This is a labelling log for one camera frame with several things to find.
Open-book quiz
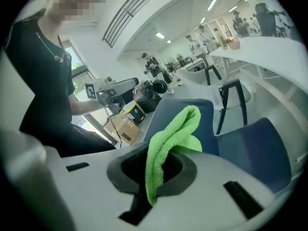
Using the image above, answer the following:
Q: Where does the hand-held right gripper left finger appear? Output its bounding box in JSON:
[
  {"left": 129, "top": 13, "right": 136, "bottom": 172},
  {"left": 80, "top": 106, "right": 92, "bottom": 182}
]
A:
[{"left": 44, "top": 142, "right": 149, "bottom": 231}]

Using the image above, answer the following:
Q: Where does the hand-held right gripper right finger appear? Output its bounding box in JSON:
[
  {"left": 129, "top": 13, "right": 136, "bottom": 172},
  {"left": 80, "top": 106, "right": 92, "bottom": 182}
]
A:
[{"left": 139, "top": 150, "right": 289, "bottom": 231}]

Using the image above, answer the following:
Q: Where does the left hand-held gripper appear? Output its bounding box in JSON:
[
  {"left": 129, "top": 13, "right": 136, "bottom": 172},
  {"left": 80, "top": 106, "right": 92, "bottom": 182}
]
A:
[{"left": 84, "top": 77, "right": 140, "bottom": 114}]

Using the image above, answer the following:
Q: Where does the green microfibre cloth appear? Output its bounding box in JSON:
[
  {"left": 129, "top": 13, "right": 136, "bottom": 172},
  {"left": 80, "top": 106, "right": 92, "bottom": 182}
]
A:
[{"left": 145, "top": 105, "right": 203, "bottom": 207}]

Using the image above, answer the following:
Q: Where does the dark blue chair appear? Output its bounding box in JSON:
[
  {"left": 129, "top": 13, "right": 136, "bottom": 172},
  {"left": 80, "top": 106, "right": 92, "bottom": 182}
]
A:
[{"left": 137, "top": 97, "right": 293, "bottom": 194}]

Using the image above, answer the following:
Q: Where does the person's left forearm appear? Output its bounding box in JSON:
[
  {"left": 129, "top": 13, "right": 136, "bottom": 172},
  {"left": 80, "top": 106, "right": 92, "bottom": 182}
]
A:
[{"left": 68, "top": 94, "right": 106, "bottom": 117}]

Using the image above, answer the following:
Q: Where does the grey chair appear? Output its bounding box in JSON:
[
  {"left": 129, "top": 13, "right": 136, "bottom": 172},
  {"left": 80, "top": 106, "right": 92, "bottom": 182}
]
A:
[{"left": 177, "top": 65, "right": 256, "bottom": 135}]

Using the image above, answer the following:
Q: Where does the black office chair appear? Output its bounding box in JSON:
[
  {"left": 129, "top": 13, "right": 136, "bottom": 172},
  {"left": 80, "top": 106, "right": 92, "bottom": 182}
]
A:
[{"left": 254, "top": 3, "right": 288, "bottom": 38}]

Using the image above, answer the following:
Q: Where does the yellow black case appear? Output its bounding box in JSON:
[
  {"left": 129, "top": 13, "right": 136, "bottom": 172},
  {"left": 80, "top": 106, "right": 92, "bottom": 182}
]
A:
[{"left": 124, "top": 103, "right": 148, "bottom": 124}]

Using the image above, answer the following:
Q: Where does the glass window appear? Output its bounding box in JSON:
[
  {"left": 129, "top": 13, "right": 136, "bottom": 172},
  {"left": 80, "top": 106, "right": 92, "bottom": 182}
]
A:
[{"left": 63, "top": 39, "right": 97, "bottom": 101}]

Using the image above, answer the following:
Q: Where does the small labelled cardboard box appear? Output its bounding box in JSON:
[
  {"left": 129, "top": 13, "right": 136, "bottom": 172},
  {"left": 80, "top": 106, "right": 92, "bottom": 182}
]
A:
[{"left": 103, "top": 115, "right": 141, "bottom": 146}]

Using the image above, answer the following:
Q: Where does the black balcony railing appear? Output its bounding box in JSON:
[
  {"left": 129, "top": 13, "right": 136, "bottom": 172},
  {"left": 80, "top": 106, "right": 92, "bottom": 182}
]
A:
[{"left": 102, "top": 0, "right": 170, "bottom": 49}]

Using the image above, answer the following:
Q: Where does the person's body in black clothes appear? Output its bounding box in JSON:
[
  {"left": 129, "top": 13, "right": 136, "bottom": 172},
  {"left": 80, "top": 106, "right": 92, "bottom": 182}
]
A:
[{"left": 4, "top": 0, "right": 117, "bottom": 158}]

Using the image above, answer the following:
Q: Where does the yellow bottle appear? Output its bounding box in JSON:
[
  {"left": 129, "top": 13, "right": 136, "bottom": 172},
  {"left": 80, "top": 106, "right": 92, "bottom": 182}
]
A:
[{"left": 218, "top": 32, "right": 229, "bottom": 50}]

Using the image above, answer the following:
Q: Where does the tan bowl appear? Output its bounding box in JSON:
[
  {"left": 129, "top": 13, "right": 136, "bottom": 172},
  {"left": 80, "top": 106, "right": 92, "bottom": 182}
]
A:
[{"left": 227, "top": 38, "right": 242, "bottom": 51}]

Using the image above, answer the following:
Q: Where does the beige beaded cord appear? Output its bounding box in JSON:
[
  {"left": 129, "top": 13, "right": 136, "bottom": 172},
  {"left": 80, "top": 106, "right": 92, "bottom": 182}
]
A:
[{"left": 35, "top": 32, "right": 65, "bottom": 64}]

